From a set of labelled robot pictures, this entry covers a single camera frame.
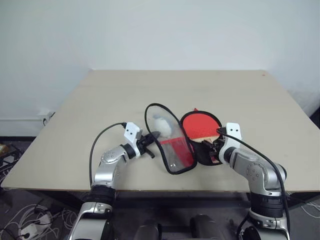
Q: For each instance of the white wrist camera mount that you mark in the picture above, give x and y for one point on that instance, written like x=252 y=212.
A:
x=131 y=131
x=233 y=130

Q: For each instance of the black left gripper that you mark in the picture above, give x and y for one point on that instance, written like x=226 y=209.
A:
x=144 y=145

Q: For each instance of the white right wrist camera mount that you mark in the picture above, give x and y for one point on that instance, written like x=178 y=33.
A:
x=233 y=130

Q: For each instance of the black metal table frame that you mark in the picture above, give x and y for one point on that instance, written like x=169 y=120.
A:
x=200 y=197

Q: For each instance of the dark rounded shape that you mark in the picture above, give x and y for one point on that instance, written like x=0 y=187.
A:
x=203 y=228
x=148 y=231

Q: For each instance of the red table tennis paddle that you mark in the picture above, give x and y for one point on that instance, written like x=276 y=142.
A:
x=200 y=125

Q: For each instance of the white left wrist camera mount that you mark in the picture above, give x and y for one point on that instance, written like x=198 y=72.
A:
x=131 y=131

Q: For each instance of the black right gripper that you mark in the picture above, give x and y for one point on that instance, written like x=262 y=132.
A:
x=216 y=150

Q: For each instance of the white floor power strip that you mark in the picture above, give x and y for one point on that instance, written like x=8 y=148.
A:
x=31 y=230

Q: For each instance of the fluffy white grey pom-pom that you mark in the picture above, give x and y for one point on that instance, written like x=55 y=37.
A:
x=162 y=126

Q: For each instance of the white wall outlet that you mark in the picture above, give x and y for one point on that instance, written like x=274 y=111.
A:
x=44 y=117

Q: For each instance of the red black paddle case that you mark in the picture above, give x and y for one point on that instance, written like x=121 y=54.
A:
x=185 y=157

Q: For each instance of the brown cardboard box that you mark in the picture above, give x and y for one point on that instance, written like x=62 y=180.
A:
x=3 y=148

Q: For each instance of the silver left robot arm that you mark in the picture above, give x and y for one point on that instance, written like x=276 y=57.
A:
x=105 y=172

